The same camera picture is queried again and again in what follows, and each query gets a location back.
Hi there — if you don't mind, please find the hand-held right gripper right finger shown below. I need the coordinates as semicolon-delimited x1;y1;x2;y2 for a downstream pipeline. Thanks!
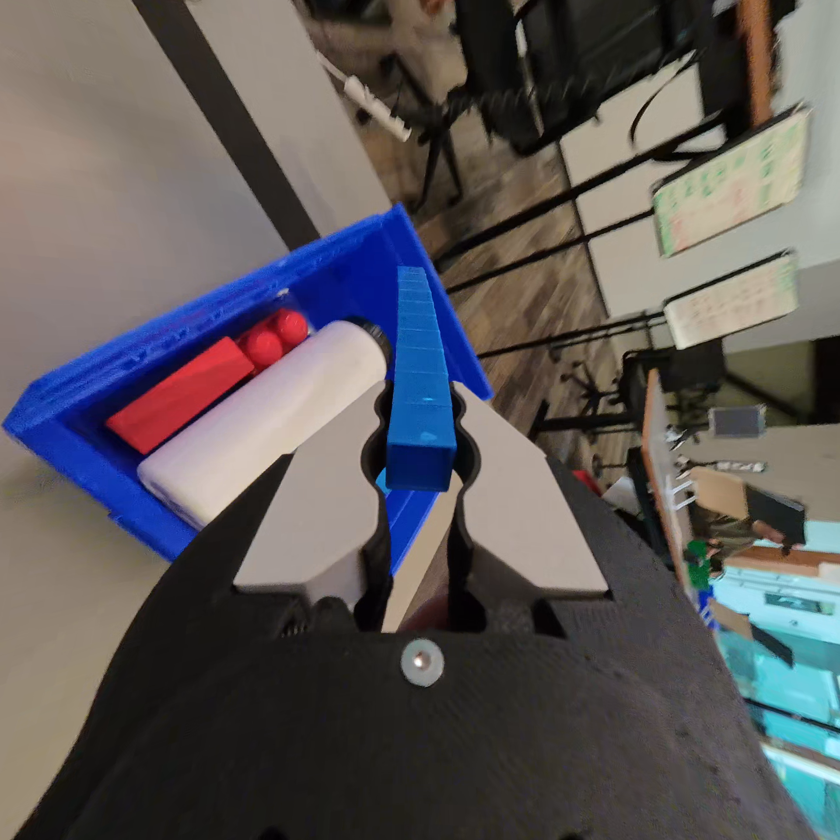
447;384;613;618

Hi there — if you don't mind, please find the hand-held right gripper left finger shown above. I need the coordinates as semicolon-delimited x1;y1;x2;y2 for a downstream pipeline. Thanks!
234;384;395;618

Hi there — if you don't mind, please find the white squeeze bottle black cap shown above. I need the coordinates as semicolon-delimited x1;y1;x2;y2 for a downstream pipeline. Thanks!
136;319;391;529

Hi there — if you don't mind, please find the long blue rectangular bar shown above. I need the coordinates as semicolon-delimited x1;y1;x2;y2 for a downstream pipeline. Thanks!
385;267;459;493

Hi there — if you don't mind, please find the long red rectangular bar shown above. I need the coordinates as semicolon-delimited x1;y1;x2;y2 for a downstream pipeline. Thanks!
105;336;257;456

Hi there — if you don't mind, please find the red plastic block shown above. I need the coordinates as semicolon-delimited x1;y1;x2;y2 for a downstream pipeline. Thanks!
237;306;313;368

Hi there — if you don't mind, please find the blue plastic bin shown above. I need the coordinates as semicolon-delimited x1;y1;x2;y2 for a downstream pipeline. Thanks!
3;204;496;563

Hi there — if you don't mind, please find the wooden top standing desk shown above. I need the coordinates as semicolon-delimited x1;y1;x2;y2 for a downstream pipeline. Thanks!
637;368;697;605

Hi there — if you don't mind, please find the white power strip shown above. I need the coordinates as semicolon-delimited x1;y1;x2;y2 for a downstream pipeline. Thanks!
342;73;414;143

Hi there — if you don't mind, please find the black desk chair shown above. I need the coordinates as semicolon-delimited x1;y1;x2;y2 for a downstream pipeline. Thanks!
420;0;683;204

